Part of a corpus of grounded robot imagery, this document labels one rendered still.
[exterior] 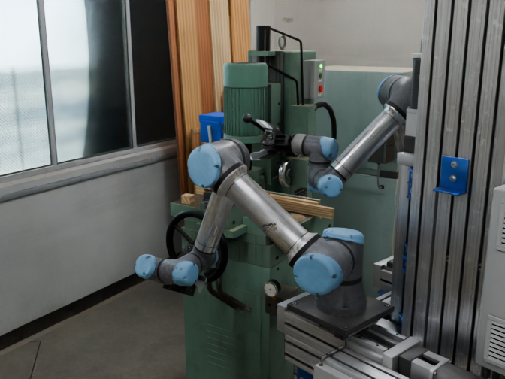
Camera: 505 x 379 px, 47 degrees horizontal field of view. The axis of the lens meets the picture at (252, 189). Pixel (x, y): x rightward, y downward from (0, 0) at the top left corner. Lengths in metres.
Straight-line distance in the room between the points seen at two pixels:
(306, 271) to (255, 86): 0.98
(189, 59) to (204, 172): 2.27
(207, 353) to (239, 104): 1.08
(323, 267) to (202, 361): 1.28
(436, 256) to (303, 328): 0.45
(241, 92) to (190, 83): 1.56
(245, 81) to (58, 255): 1.64
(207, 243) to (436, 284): 0.71
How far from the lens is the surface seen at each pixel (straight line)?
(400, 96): 1.92
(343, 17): 4.68
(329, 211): 2.25
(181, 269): 1.80
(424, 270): 1.70
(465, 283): 1.65
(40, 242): 3.32
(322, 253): 1.52
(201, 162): 1.60
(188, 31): 3.83
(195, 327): 2.61
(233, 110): 2.30
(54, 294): 3.47
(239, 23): 4.31
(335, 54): 4.71
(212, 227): 1.84
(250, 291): 2.36
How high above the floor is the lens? 1.58
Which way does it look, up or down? 15 degrees down
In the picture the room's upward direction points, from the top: straight up
